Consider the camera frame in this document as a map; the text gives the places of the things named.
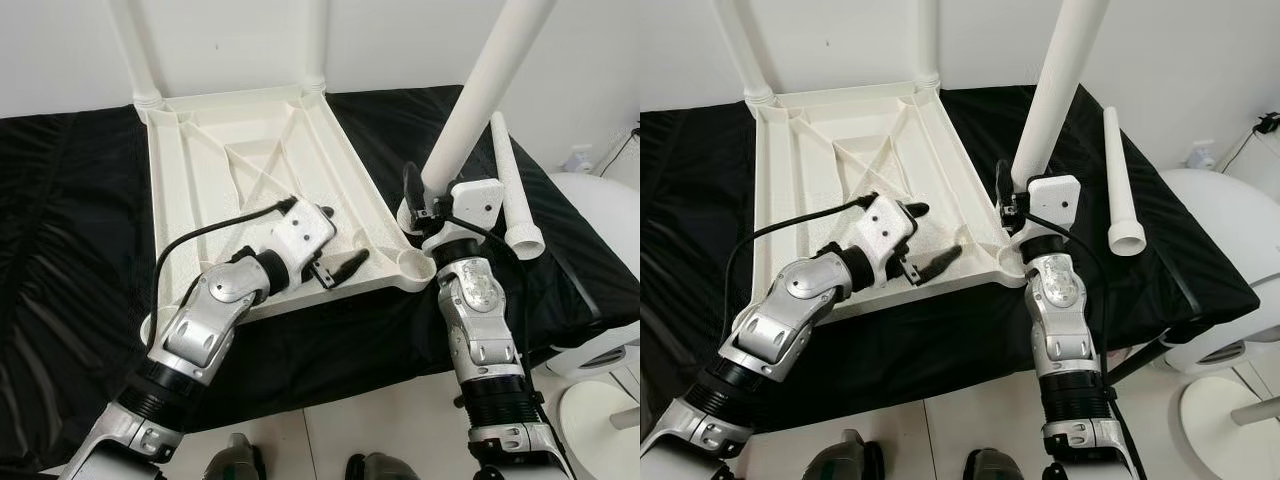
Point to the white plastic table top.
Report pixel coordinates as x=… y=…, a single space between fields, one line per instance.
x=190 y=180
x=790 y=180

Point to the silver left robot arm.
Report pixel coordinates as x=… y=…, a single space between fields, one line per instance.
x=780 y=320
x=200 y=330

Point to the black metal table bar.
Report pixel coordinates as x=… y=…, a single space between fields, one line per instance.
x=1140 y=362

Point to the grey robot right leg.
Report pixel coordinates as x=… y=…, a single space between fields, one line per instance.
x=995 y=466
x=385 y=468

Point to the black table cloth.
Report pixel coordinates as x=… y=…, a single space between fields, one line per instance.
x=690 y=200
x=60 y=250

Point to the black power plug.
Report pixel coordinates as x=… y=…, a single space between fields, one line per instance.
x=1270 y=123

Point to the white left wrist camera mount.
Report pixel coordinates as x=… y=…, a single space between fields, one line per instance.
x=305 y=230
x=885 y=225

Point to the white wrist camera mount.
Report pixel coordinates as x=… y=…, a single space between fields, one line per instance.
x=480 y=200
x=305 y=230
x=1055 y=195
x=885 y=225

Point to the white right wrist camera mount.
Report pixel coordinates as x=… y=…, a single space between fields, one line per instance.
x=1055 y=195
x=480 y=200

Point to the white wall socket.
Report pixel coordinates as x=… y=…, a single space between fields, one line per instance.
x=1200 y=155
x=578 y=158

